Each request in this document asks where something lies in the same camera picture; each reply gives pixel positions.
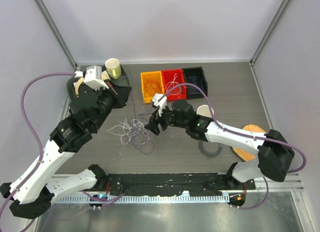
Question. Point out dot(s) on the red plastic bin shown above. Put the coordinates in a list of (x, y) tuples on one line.
[(172, 78)]

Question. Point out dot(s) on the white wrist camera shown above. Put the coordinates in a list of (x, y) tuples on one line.
[(96, 69), (159, 101)]

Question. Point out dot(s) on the beige wooden plate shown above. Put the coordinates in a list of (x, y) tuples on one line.
[(92, 80)]

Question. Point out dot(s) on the pink white mug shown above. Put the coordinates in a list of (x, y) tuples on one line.
[(205, 110)]

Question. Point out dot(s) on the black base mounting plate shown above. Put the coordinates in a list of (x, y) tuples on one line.
[(173, 184)]

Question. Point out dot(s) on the aluminium corner post left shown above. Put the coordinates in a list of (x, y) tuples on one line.
[(55, 31)]

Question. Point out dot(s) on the aluminium corner post right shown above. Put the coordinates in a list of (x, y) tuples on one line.
[(270, 30)]

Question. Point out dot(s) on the cream yellow cup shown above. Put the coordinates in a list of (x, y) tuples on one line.
[(113, 68)]

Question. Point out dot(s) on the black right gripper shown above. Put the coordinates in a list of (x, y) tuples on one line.
[(153, 126)]

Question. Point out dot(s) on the black plastic bin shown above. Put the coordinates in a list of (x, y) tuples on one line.
[(195, 76)]

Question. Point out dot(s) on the yellow plastic bin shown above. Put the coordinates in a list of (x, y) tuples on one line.
[(151, 83)]

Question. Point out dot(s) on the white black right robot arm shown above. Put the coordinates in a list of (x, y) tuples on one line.
[(272, 157)]

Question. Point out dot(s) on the aluminium rail frame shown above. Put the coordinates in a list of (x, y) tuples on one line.
[(292, 183)]

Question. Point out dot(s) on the orange woven mat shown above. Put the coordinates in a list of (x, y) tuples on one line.
[(244, 155)]

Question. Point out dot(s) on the dark green plastic tray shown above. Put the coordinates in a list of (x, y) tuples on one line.
[(123, 80)]

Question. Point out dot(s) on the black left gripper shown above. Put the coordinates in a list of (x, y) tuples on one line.
[(120, 94)]

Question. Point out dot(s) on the aluminium corner post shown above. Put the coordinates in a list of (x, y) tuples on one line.
[(55, 31), (270, 30)]

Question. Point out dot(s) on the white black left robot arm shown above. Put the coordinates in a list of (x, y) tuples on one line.
[(32, 194)]

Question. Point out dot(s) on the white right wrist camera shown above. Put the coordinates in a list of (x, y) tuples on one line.
[(159, 101)]

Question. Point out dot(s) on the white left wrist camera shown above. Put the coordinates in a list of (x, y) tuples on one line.
[(96, 69)]

